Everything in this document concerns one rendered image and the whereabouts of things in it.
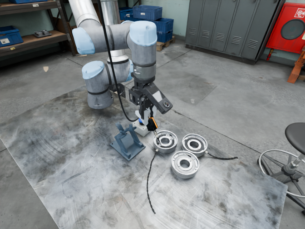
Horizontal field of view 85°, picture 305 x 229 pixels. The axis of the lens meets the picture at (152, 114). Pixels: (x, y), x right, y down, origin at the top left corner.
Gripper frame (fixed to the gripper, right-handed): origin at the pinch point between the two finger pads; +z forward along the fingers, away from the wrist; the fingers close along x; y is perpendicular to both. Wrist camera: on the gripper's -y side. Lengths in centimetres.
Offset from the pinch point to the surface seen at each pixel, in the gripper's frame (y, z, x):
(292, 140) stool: -52, 32, -71
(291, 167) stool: -63, 59, -79
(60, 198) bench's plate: 5.9, 13.0, 38.8
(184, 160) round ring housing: -17.5, 10.6, -1.3
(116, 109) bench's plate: 30.7, 13.2, -4.8
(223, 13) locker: 113, 15, -322
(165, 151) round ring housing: -9.3, 10.7, 0.5
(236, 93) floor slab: 15, 94, -206
